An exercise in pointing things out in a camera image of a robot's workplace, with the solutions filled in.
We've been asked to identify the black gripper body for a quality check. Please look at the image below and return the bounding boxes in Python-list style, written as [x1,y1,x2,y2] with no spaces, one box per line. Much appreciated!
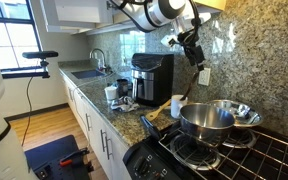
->
[177,29,206,66]

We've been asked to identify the white ceramic mug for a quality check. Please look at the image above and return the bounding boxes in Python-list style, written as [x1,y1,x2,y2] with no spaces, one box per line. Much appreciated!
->
[169,94,189,120]

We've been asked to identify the light wooden spatula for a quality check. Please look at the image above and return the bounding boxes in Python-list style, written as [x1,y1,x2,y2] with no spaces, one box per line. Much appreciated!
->
[145,99,172,122]

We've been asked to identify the deep stainless steel bowl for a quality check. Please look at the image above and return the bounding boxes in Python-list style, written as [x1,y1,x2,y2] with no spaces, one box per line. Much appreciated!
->
[178,103,236,146]

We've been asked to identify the shallow silver bowl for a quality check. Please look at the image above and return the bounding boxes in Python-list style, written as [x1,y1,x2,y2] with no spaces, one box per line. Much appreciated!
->
[206,99,264,129]

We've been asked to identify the black patterned mug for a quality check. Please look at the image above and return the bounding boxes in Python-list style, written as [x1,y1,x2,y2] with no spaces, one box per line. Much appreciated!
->
[115,78,130,99]

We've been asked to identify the black kitchen stove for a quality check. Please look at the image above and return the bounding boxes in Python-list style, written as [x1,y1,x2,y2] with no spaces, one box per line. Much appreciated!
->
[122,123,288,180]

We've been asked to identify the black steel air fryer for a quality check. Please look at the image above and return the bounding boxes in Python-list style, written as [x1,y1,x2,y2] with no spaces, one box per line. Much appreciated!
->
[130,52,175,108]

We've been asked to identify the patterned kitchen cloth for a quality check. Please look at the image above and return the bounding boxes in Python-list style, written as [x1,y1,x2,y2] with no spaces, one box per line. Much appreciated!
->
[110,95,141,113]

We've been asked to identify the white paper cup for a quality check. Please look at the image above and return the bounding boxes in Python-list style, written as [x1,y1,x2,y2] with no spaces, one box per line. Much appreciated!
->
[104,85,118,102]

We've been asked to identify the chrome sink faucet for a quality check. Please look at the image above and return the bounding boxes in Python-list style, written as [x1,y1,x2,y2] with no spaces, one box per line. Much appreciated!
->
[89,48,113,73]

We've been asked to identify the kitchen sink basin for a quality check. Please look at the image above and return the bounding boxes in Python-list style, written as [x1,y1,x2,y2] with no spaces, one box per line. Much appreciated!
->
[70,68,107,80]

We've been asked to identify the white lower cabinets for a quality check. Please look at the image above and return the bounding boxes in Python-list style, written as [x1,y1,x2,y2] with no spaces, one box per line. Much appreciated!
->
[60,73,132,180]

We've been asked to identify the white upper cabinet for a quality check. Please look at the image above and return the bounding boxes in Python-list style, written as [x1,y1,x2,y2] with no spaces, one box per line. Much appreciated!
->
[39,0,136,35]

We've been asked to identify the black perforated robot cart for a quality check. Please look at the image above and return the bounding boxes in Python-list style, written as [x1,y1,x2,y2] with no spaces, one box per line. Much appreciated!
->
[23,134,95,180]

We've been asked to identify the black framed window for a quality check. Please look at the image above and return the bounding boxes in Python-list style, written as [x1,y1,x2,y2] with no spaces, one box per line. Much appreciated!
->
[0,0,44,73]

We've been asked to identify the white wall outlet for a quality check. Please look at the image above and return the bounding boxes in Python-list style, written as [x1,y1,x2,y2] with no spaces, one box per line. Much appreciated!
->
[197,67,212,87]

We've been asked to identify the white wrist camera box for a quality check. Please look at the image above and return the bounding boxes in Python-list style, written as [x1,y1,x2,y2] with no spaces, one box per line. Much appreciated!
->
[160,33,179,48]

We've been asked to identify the metal wire stove grate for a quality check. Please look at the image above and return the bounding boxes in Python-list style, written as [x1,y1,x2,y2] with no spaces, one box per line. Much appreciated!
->
[157,125,288,180]

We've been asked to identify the black stereo camera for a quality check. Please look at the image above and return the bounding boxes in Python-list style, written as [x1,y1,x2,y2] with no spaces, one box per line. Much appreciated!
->
[21,50,60,60]

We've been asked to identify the orange handled clamp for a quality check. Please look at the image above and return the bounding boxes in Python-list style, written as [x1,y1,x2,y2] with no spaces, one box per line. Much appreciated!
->
[59,148,90,168]

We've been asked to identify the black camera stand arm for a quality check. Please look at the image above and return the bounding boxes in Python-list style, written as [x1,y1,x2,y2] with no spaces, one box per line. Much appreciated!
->
[3,58,52,80]

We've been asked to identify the black camera cable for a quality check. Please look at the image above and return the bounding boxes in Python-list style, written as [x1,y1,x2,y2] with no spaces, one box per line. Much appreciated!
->
[20,76,35,148]

